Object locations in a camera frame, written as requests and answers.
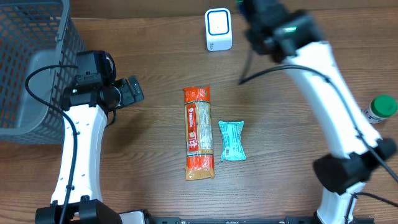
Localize red spaghetti pasta package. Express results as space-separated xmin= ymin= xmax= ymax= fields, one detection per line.
xmin=183 ymin=86 xmax=215 ymax=180

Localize teal snack packet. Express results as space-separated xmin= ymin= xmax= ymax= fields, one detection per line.
xmin=218 ymin=121 xmax=246 ymax=161

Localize green lid jar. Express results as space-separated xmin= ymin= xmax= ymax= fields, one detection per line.
xmin=362 ymin=95 xmax=397 ymax=124

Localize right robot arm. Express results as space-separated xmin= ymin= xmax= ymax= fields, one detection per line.
xmin=238 ymin=0 xmax=397 ymax=223

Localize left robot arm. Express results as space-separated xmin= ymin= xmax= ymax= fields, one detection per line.
xmin=35 ymin=50 xmax=150 ymax=223

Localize white barcode scanner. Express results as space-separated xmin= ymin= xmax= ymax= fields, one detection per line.
xmin=205 ymin=7 xmax=233 ymax=52

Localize grey plastic mesh basket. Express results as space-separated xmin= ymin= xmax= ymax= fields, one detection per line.
xmin=1 ymin=0 xmax=86 ymax=144

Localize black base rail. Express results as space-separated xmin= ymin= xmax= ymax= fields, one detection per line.
xmin=146 ymin=217 xmax=317 ymax=224

